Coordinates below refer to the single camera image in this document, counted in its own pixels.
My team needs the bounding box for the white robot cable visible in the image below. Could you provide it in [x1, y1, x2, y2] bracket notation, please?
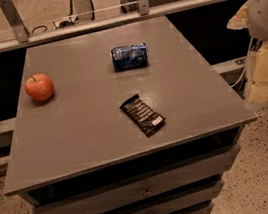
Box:
[223, 36, 262, 90]

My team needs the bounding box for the red apple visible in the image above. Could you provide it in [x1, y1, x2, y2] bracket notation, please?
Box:
[24, 73, 54, 102]

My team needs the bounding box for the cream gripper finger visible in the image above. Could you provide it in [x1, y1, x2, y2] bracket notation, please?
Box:
[244, 41, 268, 107]
[226, 3, 248, 30]

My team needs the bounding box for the blue pepsi can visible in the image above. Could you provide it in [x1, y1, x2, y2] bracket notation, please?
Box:
[110, 43, 148, 71]

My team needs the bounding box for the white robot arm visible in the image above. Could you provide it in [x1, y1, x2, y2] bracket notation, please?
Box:
[226, 0, 268, 104]

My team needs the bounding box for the grey drawer cabinet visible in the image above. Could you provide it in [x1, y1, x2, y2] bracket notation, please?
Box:
[4, 17, 254, 214]

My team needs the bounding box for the black snack bar wrapper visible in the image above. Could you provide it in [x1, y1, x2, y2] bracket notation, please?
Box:
[120, 94, 166, 137]

